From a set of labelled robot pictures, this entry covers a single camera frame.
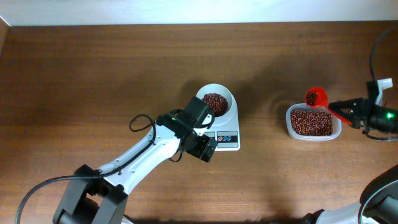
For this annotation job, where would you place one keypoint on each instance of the red beans in container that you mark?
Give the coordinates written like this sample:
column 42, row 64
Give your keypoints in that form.
column 311, row 123

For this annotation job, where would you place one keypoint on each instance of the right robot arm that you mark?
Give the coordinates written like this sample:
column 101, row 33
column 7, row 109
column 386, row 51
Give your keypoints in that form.
column 378, row 201

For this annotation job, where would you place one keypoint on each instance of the clear plastic container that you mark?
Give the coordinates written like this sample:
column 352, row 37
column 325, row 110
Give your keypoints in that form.
column 337, row 126

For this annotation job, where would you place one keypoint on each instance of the white bowl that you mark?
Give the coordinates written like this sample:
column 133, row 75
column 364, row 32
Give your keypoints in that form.
column 220, row 89

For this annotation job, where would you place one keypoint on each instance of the orange measuring scoop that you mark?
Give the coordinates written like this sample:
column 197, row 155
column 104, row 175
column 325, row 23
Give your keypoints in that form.
column 317, row 98

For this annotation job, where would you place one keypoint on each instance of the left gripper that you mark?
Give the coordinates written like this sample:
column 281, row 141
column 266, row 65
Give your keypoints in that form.
column 204, row 148

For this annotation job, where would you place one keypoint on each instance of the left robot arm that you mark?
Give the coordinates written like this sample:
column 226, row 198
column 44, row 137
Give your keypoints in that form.
column 100, row 196

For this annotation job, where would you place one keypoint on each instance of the white digital kitchen scale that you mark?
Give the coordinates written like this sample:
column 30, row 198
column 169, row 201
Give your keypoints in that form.
column 227, row 135

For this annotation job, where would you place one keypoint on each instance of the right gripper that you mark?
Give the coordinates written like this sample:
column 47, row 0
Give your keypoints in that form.
column 364, row 112

